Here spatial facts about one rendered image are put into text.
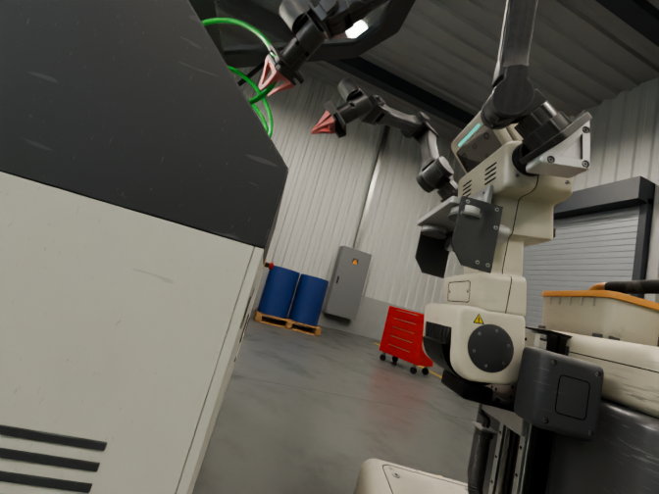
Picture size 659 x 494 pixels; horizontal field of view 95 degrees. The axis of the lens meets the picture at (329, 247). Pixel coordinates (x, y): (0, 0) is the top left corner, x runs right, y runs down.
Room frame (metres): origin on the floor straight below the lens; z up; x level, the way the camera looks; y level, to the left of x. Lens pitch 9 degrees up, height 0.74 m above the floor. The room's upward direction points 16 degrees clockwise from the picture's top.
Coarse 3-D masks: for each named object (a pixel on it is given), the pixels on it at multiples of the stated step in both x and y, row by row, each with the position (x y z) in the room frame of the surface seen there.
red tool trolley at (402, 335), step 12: (396, 312) 4.83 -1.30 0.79; (408, 312) 4.67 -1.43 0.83; (396, 324) 4.79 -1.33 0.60; (408, 324) 4.63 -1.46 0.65; (420, 324) 4.49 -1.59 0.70; (384, 336) 4.91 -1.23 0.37; (396, 336) 4.75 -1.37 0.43; (408, 336) 4.60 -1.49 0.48; (420, 336) 4.46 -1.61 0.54; (384, 348) 4.87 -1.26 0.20; (396, 348) 4.72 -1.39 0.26; (408, 348) 4.57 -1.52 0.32; (420, 348) 4.44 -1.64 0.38; (396, 360) 5.12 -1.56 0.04; (408, 360) 4.55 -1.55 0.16; (420, 360) 4.46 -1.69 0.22
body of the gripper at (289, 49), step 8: (296, 40) 0.65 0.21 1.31; (272, 48) 0.66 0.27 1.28; (288, 48) 0.66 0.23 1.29; (296, 48) 0.66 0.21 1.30; (280, 56) 0.67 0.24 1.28; (288, 56) 0.67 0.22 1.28; (296, 56) 0.67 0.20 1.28; (304, 56) 0.67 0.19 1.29; (280, 64) 0.67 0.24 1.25; (288, 64) 0.68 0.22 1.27; (296, 64) 0.69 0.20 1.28; (296, 72) 0.72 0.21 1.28
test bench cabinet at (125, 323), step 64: (0, 192) 0.48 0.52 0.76; (64, 192) 0.49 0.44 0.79; (0, 256) 0.48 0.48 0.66; (64, 256) 0.50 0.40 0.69; (128, 256) 0.51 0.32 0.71; (192, 256) 0.53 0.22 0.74; (256, 256) 0.55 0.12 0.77; (0, 320) 0.49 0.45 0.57; (64, 320) 0.50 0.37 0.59; (128, 320) 0.52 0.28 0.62; (192, 320) 0.54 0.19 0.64; (0, 384) 0.49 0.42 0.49; (64, 384) 0.51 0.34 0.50; (128, 384) 0.52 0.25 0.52; (192, 384) 0.54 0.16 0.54; (0, 448) 0.50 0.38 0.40; (64, 448) 0.51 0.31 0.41; (128, 448) 0.53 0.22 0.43; (192, 448) 0.55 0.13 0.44
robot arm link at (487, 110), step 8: (536, 88) 0.54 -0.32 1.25; (536, 96) 0.54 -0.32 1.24; (488, 104) 0.58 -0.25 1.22; (536, 104) 0.54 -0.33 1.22; (488, 112) 0.59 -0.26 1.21; (528, 112) 0.55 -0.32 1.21; (488, 120) 0.61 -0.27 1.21; (496, 120) 0.58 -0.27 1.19; (504, 120) 0.57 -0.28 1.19; (512, 120) 0.58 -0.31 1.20; (520, 120) 0.58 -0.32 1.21
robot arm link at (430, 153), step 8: (424, 128) 1.22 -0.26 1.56; (432, 128) 1.20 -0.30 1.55; (416, 136) 1.24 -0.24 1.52; (424, 136) 1.18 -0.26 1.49; (432, 136) 1.18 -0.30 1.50; (424, 144) 1.14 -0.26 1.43; (432, 144) 1.12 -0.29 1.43; (424, 152) 1.10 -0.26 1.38; (432, 152) 1.06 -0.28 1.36; (424, 160) 1.06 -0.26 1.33; (432, 160) 1.00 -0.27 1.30; (440, 160) 0.95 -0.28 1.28; (424, 168) 1.03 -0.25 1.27; (440, 168) 0.94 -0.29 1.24; (448, 168) 0.96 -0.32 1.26; (448, 176) 0.96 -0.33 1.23; (424, 184) 0.99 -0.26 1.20
